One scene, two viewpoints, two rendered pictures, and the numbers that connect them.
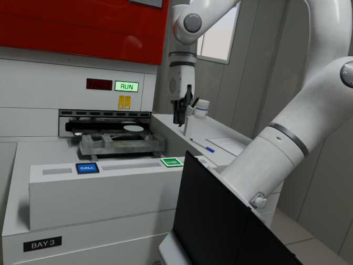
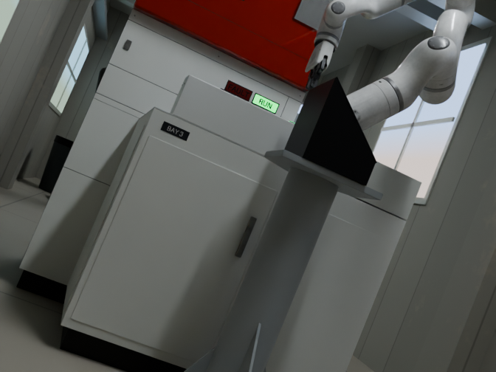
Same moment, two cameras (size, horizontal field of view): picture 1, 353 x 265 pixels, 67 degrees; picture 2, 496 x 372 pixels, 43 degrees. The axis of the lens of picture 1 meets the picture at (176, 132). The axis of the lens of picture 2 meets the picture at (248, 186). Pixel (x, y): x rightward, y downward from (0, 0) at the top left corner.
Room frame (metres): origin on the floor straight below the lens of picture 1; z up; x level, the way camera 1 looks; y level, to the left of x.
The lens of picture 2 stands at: (-1.31, -0.49, 0.59)
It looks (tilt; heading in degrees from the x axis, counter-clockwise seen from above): 3 degrees up; 15
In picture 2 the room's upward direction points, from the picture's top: 23 degrees clockwise
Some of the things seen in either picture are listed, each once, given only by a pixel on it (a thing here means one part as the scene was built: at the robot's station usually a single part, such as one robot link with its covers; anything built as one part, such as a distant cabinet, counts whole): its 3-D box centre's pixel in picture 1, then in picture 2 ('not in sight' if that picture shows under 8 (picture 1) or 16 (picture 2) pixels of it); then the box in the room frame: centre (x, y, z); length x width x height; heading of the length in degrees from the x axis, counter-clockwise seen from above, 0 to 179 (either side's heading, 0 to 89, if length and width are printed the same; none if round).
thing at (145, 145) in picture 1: (124, 146); not in sight; (1.09, 0.22, 0.87); 0.36 x 0.08 x 0.03; 119
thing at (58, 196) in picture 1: (131, 186); (253, 130); (0.72, 0.11, 0.89); 0.55 x 0.09 x 0.14; 119
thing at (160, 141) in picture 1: (158, 139); not in sight; (1.17, 0.08, 0.89); 0.08 x 0.03 x 0.03; 29
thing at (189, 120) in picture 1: (187, 120); not in sight; (1.09, -0.04, 1.03); 0.06 x 0.04 x 0.13; 29
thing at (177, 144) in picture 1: (207, 148); (338, 178); (1.17, -0.16, 0.89); 0.62 x 0.35 x 0.14; 29
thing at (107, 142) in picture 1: (106, 140); not in sight; (1.05, 0.29, 0.89); 0.08 x 0.03 x 0.03; 29
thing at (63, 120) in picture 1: (107, 126); not in sight; (1.25, 0.34, 0.89); 0.44 x 0.02 x 0.10; 119
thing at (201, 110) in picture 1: (201, 109); not in sight; (1.45, -0.12, 1.01); 0.07 x 0.07 x 0.10
